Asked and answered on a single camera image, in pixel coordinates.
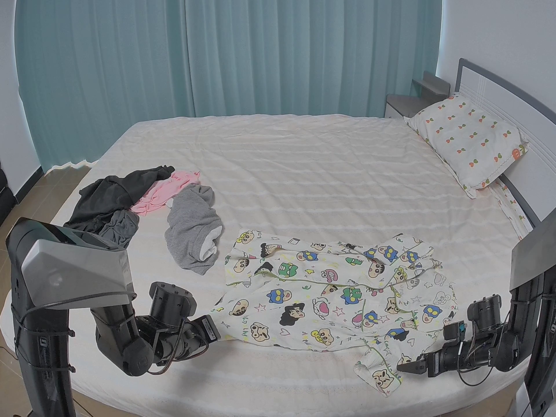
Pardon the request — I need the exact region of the pink garment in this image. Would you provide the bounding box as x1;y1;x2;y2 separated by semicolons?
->
130;171;201;215

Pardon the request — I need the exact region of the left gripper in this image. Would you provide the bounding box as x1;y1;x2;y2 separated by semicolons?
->
184;314;222;356

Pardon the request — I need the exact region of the dark grey garment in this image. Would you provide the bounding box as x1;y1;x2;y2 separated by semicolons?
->
98;209;140;248

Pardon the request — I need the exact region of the black cable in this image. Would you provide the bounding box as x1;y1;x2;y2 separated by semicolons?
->
458;361;493;386

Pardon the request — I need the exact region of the white printed pyjama top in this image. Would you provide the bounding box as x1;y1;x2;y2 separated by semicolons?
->
213;228;459;396

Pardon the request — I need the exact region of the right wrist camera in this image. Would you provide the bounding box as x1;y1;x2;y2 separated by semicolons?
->
443;320;468;343

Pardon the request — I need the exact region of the dark grey chest of drawers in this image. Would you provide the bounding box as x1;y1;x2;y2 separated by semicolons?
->
0;161;14;225

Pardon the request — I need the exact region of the grey bedside table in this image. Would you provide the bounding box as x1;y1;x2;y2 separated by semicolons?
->
386;71;450;118

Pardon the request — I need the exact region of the grey knit garment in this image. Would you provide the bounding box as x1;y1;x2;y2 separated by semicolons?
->
164;185;224;276

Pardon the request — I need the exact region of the white printed pillow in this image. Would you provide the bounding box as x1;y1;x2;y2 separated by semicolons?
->
404;94;530;199

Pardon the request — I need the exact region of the bed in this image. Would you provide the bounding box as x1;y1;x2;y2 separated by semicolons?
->
0;58;556;407

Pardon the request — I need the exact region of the black garment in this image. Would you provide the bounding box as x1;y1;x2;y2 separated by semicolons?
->
64;164;175;235

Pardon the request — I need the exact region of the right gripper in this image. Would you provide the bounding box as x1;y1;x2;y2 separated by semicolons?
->
396;345;469;380

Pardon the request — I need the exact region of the blue-green curtain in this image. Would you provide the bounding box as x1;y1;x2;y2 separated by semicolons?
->
15;0;194;168
184;0;441;118

